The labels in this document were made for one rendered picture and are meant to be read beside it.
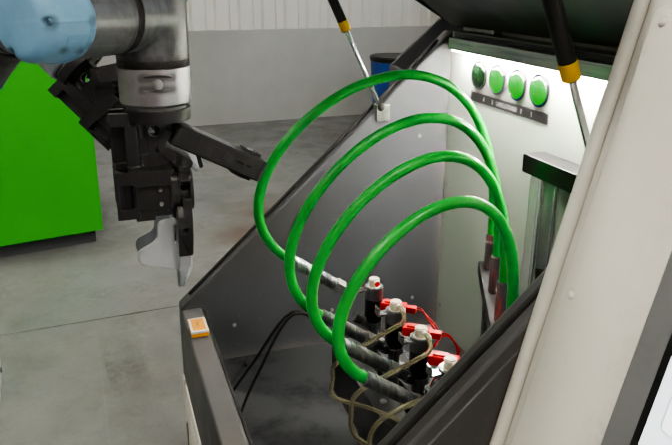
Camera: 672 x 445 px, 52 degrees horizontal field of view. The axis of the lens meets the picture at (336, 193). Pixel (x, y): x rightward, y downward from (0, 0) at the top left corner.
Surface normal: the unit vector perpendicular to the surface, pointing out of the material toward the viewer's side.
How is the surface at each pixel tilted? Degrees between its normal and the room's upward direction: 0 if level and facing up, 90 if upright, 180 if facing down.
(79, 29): 102
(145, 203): 90
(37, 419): 0
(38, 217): 90
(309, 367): 0
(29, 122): 90
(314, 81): 90
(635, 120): 76
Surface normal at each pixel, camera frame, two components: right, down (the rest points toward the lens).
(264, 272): 0.33, 0.29
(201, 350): 0.01, -0.95
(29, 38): -0.48, 0.26
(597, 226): -0.91, -0.14
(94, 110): 0.12, 0.08
